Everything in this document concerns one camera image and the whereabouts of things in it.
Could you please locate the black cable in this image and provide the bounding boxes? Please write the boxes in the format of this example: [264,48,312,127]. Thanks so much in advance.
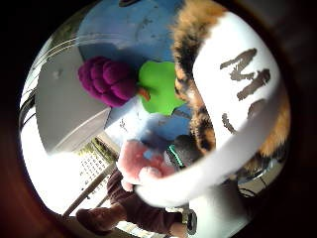
[237,177,269,199]

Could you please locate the building with window grid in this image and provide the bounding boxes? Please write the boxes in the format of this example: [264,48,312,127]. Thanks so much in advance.
[77,150,112,199]

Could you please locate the green soft toy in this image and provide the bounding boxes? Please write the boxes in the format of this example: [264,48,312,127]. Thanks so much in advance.
[137,59,186,116]

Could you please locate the purple grape plush toy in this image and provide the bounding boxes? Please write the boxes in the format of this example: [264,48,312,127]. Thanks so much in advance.
[77,56,139,109]

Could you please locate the striped orange plush toy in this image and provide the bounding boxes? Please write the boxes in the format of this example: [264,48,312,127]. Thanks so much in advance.
[134,0,292,209]

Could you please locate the grey box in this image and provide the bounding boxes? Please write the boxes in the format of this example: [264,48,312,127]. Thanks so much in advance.
[34,46,112,155]

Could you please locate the grey metal pole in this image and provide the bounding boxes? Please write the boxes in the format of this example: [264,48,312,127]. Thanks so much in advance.
[61,162,117,218]

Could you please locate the black wristwatch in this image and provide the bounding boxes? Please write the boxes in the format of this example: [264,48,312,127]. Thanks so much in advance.
[181,208,199,236]

